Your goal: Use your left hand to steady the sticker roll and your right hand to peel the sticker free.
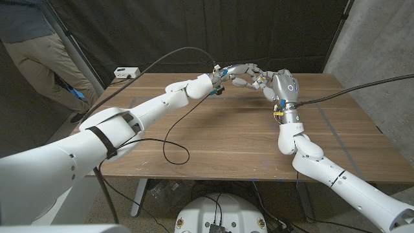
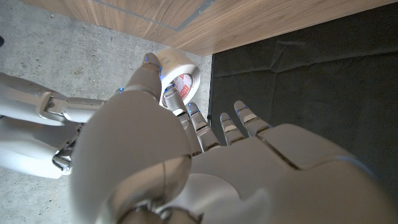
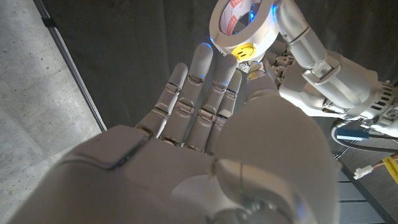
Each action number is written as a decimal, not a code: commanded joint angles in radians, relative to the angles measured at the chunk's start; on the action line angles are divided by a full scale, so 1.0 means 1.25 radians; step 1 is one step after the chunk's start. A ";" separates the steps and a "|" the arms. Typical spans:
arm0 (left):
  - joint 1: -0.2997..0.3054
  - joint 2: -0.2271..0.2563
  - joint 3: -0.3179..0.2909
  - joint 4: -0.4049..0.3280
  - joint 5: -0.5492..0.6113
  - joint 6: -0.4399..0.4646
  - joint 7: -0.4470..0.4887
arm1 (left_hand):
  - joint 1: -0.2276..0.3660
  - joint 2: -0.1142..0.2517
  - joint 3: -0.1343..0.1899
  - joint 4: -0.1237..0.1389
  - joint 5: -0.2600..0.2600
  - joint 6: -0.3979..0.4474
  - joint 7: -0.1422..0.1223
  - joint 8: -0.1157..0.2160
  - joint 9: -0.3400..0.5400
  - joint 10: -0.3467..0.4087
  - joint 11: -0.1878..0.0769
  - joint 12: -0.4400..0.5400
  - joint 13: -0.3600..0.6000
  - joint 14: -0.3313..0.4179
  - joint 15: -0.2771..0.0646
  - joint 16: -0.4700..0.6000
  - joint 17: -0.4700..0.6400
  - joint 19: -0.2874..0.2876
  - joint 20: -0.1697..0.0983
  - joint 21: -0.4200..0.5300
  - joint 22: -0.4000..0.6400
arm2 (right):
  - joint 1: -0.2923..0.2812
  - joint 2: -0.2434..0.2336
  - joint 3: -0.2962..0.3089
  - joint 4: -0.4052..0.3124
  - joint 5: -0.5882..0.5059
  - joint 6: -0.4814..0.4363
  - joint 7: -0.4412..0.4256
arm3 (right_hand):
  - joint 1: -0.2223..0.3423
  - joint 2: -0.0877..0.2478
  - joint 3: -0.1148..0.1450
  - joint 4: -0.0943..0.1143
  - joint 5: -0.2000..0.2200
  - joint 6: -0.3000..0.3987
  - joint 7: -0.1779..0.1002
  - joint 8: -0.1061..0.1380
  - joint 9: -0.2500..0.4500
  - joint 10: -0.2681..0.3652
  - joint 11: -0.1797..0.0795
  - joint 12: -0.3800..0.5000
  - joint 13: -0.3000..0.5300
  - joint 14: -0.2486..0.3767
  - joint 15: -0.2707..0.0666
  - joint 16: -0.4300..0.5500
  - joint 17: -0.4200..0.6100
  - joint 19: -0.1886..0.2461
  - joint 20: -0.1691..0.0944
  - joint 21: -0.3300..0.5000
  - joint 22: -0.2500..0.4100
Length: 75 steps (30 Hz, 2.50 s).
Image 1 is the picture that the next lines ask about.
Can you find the small black electronics box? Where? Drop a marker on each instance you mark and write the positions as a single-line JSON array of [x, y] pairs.
[[216, 228]]

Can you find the white power strip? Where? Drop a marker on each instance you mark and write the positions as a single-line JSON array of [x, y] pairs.
[[126, 72]]

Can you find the blue floor object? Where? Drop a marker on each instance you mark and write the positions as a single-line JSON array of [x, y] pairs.
[[77, 94]]

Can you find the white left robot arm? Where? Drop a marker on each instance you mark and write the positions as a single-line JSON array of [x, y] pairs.
[[145, 110]]

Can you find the white table leg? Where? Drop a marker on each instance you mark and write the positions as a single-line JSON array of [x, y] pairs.
[[139, 197]]

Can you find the person in khaki trousers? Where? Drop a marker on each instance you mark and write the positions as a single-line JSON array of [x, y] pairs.
[[32, 58]]

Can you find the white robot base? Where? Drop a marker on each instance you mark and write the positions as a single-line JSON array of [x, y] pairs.
[[233, 210]]

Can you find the black backdrop stand pole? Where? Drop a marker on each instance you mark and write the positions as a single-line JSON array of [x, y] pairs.
[[338, 35], [74, 43]]

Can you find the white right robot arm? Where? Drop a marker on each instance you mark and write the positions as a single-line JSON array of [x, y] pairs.
[[323, 171]]

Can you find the black backdrop curtain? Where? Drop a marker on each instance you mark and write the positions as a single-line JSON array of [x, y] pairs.
[[207, 32]]

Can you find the grey table leg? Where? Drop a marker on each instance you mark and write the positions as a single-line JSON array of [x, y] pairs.
[[307, 200]]

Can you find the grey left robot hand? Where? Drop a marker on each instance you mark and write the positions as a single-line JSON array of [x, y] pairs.
[[239, 68]]

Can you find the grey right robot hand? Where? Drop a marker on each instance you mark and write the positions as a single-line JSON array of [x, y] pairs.
[[286, 87]]

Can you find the clear plastic bag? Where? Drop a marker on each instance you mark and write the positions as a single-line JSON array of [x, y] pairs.
[[168, 194]]

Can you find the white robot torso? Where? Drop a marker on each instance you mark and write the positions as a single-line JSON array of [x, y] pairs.
[[64, 229]]

